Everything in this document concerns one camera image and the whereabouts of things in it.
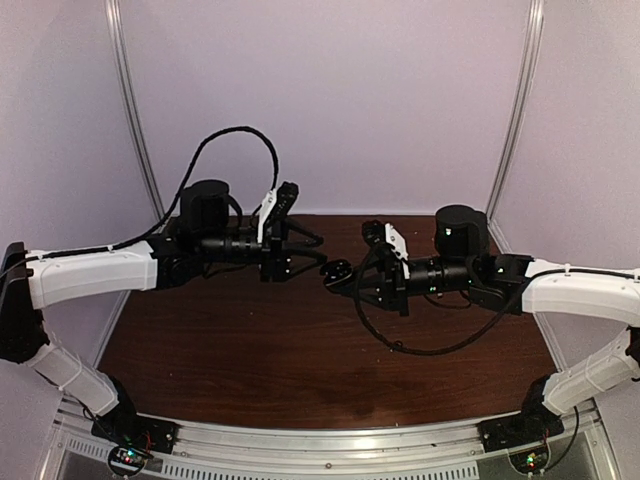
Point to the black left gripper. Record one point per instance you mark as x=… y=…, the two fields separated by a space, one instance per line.
x=276 y=250

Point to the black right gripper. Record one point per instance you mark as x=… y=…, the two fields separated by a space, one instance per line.
x=392 y=280

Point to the black earbud charging case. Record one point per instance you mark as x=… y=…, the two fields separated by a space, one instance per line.
x=336 y=272

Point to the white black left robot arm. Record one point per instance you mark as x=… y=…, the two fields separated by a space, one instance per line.
x=209 y=229

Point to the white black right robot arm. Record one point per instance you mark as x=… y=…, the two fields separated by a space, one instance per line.
x=505 y=284

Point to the right controller circuit board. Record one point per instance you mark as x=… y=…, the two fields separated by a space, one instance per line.
x=530 y=461

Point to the controller circuit board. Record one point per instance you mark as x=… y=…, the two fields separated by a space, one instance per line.
x=530 y=461
x=127 y=461

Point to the left controller circuit board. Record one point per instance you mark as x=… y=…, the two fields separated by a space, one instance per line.
x=127 y=461

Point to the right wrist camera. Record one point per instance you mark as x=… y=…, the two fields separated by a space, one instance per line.
x=376 y=233

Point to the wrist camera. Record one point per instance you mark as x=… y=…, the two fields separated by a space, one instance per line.
x=376 y=233
x=275 y=206

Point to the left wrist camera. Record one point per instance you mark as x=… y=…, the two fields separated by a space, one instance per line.
x=275 y=206

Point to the right aluminium corner post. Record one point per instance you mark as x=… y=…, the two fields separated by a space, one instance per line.
x=528 y=66

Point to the aluminium corner post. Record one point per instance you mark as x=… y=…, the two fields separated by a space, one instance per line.
x=528 y=66
x=132 y=114

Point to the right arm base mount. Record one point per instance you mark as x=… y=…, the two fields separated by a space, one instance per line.
x=533 y=423

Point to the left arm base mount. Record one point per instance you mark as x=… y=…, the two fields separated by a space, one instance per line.
x=124 y=426

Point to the aluminium front rail frame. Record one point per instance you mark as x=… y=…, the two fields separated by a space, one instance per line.
x=451 y=450

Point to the left aluminium corner post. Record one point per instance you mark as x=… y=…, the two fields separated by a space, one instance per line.
x=132 y=114

